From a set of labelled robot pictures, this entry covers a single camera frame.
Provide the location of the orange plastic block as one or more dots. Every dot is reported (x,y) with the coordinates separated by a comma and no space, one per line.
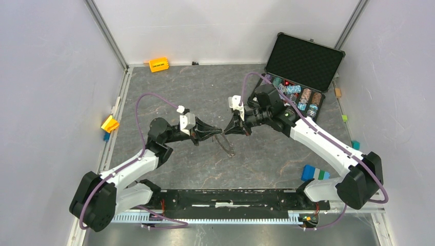
(158,64)

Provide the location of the yellow orange block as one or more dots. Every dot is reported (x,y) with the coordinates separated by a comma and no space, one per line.
(110,124)

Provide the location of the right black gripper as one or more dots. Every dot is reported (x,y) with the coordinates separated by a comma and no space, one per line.
(237,125)

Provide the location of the black poker chip case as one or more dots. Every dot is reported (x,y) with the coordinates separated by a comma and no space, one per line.
(297,61)

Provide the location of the large metal disc keyring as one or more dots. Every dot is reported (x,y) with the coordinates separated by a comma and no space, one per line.
(225,144)

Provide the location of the blue white green block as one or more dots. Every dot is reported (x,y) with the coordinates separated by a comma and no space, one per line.
(310,172)

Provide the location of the orange small cube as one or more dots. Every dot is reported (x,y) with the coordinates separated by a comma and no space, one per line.
(338,93)

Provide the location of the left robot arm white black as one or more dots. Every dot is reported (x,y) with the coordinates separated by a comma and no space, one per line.
(100,197)

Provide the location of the teal cube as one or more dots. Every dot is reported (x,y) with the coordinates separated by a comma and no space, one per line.
(355,144)

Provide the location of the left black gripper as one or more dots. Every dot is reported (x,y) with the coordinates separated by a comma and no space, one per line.
(209,130)

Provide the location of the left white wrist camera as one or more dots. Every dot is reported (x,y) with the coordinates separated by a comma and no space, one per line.
(187,120)

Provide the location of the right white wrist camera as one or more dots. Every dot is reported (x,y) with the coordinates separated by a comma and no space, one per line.
(236,105)

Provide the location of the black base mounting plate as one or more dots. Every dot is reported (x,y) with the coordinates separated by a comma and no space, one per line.
(230,203)

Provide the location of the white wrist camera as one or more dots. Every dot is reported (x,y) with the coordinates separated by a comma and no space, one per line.
(187,120)
(236,105)

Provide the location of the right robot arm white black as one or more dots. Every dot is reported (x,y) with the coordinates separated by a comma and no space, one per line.
(360,175)

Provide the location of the small blue block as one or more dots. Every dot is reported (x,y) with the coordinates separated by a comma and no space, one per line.
(106,137)

